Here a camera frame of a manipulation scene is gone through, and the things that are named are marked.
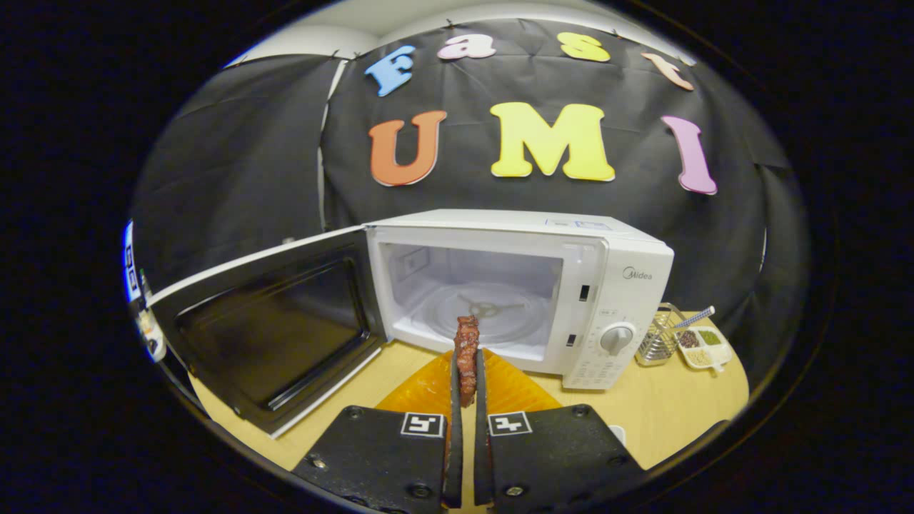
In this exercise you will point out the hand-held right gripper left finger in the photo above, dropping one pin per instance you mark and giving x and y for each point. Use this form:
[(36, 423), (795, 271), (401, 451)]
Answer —
[(455, 464)]

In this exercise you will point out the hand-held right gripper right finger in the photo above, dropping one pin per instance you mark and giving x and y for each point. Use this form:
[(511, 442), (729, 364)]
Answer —
[(480, 464)]

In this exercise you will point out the red-brown meat piece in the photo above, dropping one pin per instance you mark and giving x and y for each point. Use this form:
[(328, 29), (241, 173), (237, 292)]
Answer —
[(468, 350)]

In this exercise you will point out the white microwave oven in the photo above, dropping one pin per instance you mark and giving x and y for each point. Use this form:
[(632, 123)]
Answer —
[(628, 300)]

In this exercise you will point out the white divided dish with beans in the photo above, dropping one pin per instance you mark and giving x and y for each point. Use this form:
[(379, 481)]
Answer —
[(703, 355)]

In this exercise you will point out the striped straw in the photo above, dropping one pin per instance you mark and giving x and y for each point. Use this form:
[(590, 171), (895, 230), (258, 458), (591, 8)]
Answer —
[(696, 315)]

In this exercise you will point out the black backdrop cloth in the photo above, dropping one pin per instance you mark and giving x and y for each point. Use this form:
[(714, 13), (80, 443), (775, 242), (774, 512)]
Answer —
[(250, 178)]

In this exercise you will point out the blue white banner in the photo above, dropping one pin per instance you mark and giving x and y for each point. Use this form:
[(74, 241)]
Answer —
[(131, 264)]

